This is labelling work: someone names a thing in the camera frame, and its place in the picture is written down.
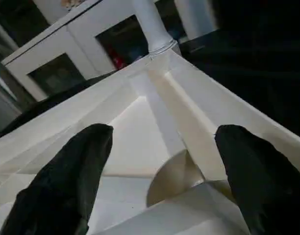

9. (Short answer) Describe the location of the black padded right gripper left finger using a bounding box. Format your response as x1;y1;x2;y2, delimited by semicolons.
0;123;115;235

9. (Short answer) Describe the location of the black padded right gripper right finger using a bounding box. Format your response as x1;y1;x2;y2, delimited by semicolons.
214;124;300;235

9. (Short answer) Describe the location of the white plastic table top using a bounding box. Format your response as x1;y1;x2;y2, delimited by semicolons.
0;49;300;235

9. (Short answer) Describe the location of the white plastic table leg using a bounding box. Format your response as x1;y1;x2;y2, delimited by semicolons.
131;0;175;57

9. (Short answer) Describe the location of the grey curtain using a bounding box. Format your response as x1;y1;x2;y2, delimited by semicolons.
0;16;38;136

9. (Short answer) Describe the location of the white cabinet with glass doors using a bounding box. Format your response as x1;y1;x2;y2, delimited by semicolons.
0;0;220;103

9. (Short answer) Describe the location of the red object behind glass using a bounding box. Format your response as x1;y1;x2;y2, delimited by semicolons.
110;49;125;70

